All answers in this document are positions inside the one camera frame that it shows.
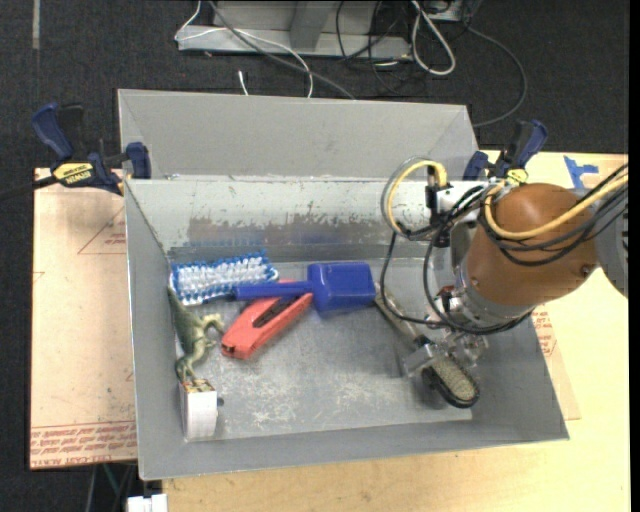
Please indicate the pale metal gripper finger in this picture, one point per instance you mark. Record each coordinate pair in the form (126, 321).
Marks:
(415, 362)
(400, 320)

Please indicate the black oval brush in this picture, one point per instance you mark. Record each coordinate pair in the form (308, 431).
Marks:
(457, 387)

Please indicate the blue plastic scoop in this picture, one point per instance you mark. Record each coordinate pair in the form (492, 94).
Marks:
(345, 287)

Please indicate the grey metal bin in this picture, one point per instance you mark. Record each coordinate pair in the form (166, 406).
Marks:
(320, 400)

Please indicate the red utility knife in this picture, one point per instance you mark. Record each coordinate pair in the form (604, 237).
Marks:
(255, 330)

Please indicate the blue and white brush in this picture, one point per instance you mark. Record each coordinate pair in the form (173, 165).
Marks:
(220, 277)

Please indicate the green toy dinosaur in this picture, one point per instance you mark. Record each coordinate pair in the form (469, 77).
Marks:
(192, 340)

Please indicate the small white box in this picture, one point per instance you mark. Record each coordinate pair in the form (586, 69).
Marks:
(199, 410)

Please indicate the brown cardboard board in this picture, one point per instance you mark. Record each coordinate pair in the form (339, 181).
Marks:
(75, 325)

